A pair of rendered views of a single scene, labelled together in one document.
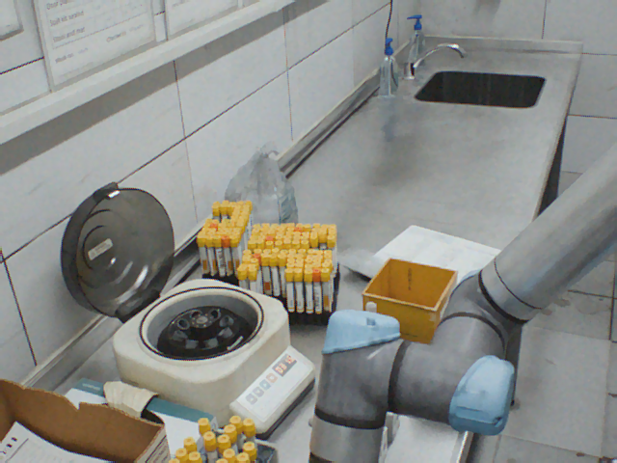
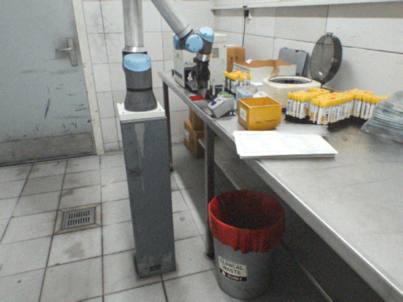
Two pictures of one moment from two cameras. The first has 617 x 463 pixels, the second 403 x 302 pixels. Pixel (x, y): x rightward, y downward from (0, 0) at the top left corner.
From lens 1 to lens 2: 219 cm
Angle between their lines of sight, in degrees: 115
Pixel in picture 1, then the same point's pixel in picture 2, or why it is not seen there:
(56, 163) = (346, 24)
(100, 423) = (267, 71)
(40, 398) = (284, 68)
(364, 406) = not seen: hidden behind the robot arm
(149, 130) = (390, 36)
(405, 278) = (272, 114)
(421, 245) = (309, 145)
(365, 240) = (344, 145)
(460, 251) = (287, 148)
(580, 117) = not seen: outside the picture
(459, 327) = not seen: hidden behind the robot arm
